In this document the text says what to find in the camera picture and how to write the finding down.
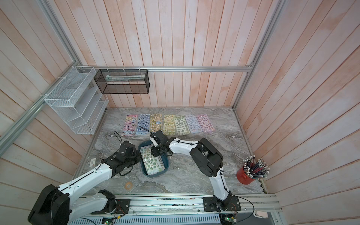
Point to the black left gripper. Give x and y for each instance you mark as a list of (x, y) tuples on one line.
[(138, 158)]

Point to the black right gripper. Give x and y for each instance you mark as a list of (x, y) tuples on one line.
[(154, 153)]

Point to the teal plastic storage box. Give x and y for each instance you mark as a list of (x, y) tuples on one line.
[(164, 158)]

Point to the green panda sticker sheet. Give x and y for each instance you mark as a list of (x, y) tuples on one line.
[(169, 128)]

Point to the yellow animal sticker sheet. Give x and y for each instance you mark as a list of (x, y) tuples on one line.
[(156, 122)]

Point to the white green sticker sheet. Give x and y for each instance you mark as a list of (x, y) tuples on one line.
[(181, 125)]

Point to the blue penguin sticker sheet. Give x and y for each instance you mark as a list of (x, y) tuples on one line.
[(143, 125)]

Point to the lilac gem sticker sheet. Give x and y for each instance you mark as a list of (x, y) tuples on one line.
[(193, 124)]

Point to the pink character sticker sheet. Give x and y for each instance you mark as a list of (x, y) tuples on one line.
[(205, 123)]

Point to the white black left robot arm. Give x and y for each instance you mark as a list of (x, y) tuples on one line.
[(59, 205)]

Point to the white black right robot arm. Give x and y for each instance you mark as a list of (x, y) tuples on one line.
[(209, 161)]

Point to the green cactus sticker sheet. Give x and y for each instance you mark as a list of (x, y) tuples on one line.
[(153, 165)]

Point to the small white card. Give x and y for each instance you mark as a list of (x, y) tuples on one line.
[(92, 162)]

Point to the red cup of pencils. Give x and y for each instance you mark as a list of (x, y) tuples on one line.
[(252, 169)]

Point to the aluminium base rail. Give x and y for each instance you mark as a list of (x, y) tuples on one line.
[(177, 204)]

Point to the white wire mesh shelf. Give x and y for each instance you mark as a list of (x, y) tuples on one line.
[(79, 104)]

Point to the black wire mesh basket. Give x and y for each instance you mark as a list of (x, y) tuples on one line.
[(122, 81)]

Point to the aluminium frame bar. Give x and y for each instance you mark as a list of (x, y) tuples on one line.
[(183, 68)]

